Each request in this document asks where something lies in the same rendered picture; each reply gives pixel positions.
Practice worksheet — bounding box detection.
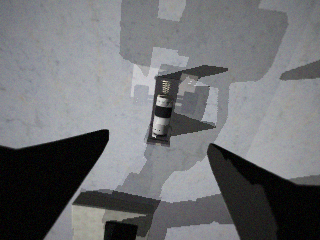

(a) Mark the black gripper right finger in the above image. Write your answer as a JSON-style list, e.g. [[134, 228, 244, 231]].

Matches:
[[207, 143, 320, 240]]

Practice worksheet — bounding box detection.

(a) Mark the black and white battery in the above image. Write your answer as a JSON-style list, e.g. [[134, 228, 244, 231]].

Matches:
[[152, 96, 174, 140]]

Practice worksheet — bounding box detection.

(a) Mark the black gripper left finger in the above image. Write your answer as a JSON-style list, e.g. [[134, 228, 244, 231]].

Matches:
[[0, 129, 109, 240]]

